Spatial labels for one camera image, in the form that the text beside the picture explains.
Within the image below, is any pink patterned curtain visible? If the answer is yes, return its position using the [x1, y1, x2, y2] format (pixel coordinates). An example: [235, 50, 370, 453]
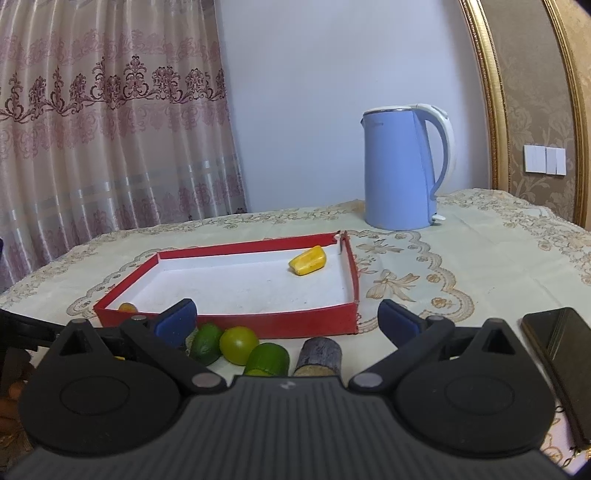
[0, 0, 247, 294]

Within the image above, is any green cucumber piece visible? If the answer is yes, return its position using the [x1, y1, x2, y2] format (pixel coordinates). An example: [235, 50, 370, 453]
[244, 342, 291, 377]

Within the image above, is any embroidered cream tablecloth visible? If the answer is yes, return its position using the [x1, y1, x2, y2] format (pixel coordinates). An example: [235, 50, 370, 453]
[0, 187, 591, 480]

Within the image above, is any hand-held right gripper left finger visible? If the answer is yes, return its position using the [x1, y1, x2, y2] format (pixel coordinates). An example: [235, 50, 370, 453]
[41, 298, 227, 394]

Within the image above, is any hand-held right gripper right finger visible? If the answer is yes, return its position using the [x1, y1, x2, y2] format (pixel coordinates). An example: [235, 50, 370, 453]
[348, 299, 536, 393]

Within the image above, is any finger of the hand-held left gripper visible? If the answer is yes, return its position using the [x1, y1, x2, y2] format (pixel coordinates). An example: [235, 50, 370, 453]
[0, 308, 63, 348]

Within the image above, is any gold curved frame moulding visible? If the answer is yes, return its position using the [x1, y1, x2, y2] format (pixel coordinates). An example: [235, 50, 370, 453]
[458, 0, 512, 192]

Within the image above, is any black smartphone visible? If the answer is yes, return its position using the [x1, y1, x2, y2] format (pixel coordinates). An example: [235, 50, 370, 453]
[521, 307, 591, 446]

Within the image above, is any small yellow-green round fruit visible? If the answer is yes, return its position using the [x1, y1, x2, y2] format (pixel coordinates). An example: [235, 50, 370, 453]
[219, 326, 259, 366]

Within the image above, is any red cardboard box tray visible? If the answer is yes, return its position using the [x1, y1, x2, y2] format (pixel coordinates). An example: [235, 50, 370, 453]
[93, 231, 361, 340]

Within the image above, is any yellow fruit piece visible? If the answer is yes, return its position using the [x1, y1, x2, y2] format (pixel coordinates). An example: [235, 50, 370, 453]
[288, 246, 328, 277]

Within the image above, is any dark green round fruit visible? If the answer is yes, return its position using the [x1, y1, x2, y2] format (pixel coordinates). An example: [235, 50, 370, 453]
[190, 322, 225, 367]

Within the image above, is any white wall switch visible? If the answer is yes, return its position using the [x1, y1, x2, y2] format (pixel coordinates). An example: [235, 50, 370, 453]
[523, 144, 567, 176]

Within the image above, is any blue electric kettle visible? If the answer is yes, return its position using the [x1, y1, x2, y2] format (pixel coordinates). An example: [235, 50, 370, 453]
[359, 104, 457, 232]

